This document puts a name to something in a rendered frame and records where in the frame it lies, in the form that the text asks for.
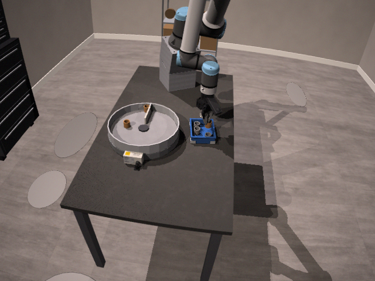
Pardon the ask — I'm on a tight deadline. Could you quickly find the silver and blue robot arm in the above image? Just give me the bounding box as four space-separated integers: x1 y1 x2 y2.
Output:
168 0 230 115

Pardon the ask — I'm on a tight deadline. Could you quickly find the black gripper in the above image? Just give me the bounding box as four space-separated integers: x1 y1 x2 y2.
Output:
196 93 214 125

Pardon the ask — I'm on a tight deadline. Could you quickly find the blue crate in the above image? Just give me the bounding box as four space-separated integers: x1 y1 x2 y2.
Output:
189 118 216 144

